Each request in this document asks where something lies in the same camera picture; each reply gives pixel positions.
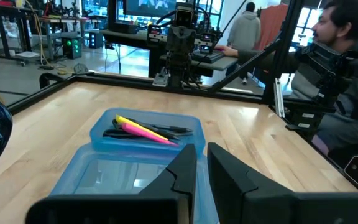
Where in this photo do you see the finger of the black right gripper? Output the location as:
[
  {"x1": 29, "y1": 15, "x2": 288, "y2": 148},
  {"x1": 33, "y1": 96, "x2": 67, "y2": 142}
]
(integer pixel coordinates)
[
  {"x1": 181, "y1": 26, "x2": 196, "y2": 54},
  {"x1": 166, "y1": 26, "x2": 182, "y2": 54}
]

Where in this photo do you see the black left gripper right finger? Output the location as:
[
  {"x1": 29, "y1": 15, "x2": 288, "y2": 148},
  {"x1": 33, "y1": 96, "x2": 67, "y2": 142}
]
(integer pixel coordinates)
[{"x1": 207, "y1": 142, "x2": 358, "y2": 224}]

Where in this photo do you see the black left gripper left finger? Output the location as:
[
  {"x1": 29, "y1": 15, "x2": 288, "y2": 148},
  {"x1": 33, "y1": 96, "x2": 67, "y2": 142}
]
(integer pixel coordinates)
[{"x1": 25, "y1": 142, "x2": 198, "y2": 224}]

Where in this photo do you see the black marker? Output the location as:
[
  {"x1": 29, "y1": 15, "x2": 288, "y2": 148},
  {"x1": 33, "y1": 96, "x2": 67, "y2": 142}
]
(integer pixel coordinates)
[{"x1": 126, "y1": 117, "x2": 181, "y2": 141}]

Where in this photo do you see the pink highlighter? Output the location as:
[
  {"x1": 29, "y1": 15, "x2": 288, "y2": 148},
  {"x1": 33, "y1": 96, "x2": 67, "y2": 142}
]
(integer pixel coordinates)
[{"x1": 121, "y1": 123, "x2": 179, "y2": 146}]

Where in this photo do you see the blue black ballpoint pen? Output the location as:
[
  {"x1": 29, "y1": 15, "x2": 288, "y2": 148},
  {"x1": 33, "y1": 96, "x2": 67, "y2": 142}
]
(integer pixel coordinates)
[{"x1": 149, "y1": 123, "x2": 195, "y2": 134}]

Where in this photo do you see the yellow highlighter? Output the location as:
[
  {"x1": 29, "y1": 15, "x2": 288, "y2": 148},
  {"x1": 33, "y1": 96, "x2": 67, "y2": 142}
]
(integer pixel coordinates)
[{"x1": 115, "y1": 114, "x2": 170, "y2": 142}]

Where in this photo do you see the blue plastic supply box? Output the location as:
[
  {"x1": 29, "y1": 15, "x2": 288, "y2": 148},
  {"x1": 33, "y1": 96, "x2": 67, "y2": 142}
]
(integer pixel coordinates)
[{"x1": 50, "y1": 107, "x2": 220, "y2": 224}]

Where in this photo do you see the black computer keyboard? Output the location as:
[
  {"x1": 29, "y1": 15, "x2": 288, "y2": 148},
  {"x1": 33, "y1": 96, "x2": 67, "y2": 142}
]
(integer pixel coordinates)
[{"x1": 193, "y1": 49, "x2": 226, "y2": 64}]

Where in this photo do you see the computer monitor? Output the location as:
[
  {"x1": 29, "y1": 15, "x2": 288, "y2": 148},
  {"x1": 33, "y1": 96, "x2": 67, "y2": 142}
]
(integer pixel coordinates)
[{"x1": 122, "y1": 0, "x2": 177, "y2": 19}]

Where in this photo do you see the person's hand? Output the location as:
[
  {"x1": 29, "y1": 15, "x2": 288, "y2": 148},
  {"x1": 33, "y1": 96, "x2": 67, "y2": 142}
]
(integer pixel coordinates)
[{"x1": 224, "y1": 45, "x2": 239, "y2": 58}]

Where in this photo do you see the person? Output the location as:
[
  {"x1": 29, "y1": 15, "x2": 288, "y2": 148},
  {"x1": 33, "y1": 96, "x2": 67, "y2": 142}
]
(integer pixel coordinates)
[
  {"x1": 227, "y1": 1, "x2": 262, "y2": 85},
  {"x1": 222, "y1": 0, "x2": 358, "y2": 156}
]

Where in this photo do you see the orange fabric panel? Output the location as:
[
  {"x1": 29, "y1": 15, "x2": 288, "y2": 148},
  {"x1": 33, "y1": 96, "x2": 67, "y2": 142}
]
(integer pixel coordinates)
[{"x1": 258, "y1": 2, "x2": 288, "y2": 52}]

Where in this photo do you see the computer tower with green lights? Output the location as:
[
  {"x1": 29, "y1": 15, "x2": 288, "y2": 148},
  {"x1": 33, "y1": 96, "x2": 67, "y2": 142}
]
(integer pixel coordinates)
[{"x1": 61, "y1": 36, "x2": 83, "y2": 60}]

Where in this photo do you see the silver aluminium bar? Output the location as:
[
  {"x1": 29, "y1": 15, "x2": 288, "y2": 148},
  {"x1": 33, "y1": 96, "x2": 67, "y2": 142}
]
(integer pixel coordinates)
[{"x1": 273, "y1": 77, "x2": 286, "y2": 119}]

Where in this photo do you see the black mechanical assembly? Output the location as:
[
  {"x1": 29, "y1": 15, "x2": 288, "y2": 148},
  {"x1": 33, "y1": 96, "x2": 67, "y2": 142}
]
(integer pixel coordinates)
[{"x1": 286, "y1": 42, "x2": 358, "y2": 133}]

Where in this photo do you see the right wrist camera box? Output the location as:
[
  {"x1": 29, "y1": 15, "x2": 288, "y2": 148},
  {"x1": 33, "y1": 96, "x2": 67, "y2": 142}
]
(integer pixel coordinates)
[{"x1": 175, "y1": 6, "x2": 196, "y2": 28}]

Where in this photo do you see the silver arm base bracket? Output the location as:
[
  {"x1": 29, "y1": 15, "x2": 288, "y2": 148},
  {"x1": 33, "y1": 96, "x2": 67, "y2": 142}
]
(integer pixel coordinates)
[{"x1": 152, "y1": 73, "x2": 170, "y2": 88}]

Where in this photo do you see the black aluminium table frame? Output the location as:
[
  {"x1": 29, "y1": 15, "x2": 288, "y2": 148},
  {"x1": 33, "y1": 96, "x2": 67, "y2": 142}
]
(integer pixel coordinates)
[{"x1": 6, "y1": 0, "x2": 358, "y2": 175}]

